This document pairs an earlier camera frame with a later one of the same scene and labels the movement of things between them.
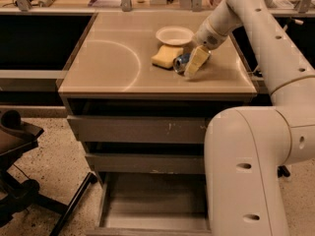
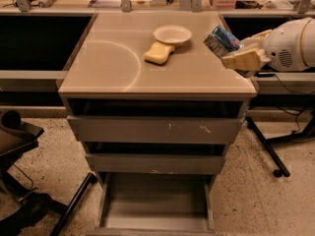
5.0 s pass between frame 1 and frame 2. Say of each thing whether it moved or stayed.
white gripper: moved
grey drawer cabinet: stayed
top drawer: stayed
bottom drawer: stayed
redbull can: moved
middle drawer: stayed
